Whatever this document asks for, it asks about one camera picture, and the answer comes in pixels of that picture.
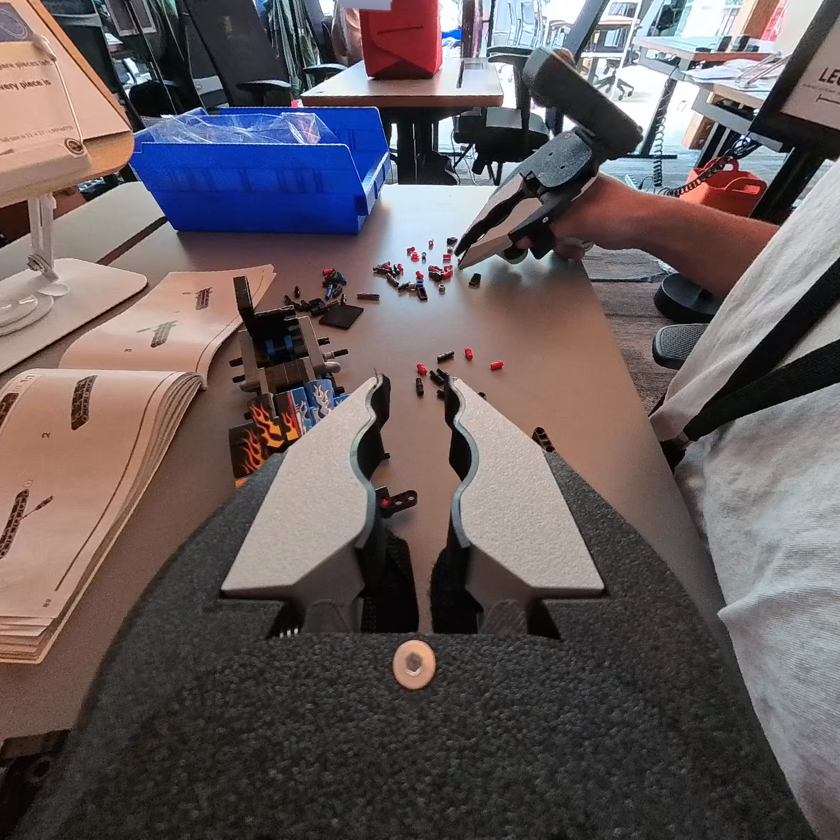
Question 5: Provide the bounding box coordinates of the black office chair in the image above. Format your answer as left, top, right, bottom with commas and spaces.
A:
184, 0, 293, 109
453, 46, 552, 186

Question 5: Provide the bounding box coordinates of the black chair armrest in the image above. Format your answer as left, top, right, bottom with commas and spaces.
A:
653, 323, 710, 370

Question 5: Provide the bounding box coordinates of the red bag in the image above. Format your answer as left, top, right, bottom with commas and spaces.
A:
360, 0, 444, 80

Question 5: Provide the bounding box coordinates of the cluster of black blue lego pins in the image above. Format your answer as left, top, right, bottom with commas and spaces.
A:
282, 266, 382, 316

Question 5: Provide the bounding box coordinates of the white document stand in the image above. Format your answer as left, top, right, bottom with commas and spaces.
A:
0, 190, 148, 375

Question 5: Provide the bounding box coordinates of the person's right hand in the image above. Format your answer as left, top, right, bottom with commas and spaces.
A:
554, 174, 658, 261

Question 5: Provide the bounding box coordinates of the clear plastic bag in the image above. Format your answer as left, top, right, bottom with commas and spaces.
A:
134, 108, 342, 147

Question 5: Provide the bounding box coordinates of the open lego instruction booklet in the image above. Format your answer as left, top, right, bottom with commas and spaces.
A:
0, 264, 277, 665

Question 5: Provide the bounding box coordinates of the brown top table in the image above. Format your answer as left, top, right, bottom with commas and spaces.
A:
301, 58, 505, 186

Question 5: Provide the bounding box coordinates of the partly built lego model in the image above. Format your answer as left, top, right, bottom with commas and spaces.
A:
228, 276, 352, 480

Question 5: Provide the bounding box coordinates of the black framed sign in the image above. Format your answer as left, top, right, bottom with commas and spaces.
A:
748, 0, 840, 155

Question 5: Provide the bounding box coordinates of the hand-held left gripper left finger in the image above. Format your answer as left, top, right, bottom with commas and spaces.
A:
221, 374, 392, 634

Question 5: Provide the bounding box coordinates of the black round base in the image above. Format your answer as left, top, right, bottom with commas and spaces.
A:
654, 272, 723, 322

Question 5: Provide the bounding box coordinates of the person's white shirt torso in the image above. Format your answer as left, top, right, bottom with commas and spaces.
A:
650, 164, 840, 840

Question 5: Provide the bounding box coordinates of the person's right forearm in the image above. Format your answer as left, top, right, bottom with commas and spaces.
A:
646, 187, 782, 301

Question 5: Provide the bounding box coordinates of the black shoulder strap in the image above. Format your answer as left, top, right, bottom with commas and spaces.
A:
682, 256, 840, 444

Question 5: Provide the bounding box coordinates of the wooden desk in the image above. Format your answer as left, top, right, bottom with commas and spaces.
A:
630, 36, 788, 158

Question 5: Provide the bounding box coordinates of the black coiled cable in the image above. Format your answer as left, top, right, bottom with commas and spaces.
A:
659, 141, 749, 198

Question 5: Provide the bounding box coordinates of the propped paper booklet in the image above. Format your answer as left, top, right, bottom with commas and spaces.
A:
0, 0, 135, 207

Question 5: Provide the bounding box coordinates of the blue plastic bin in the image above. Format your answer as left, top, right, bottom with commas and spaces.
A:
129, 107, 392, 236

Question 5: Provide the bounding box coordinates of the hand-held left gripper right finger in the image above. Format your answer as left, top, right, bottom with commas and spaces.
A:
444, 377, 605, 635

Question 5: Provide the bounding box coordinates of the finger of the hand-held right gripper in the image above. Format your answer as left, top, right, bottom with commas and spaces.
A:
455, 178, 543, 255
457, 197, 550, 270

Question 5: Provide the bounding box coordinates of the cluster of red black lego pins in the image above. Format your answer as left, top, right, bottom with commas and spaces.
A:
415, 348, 506, 399
373, 236, 483, 303

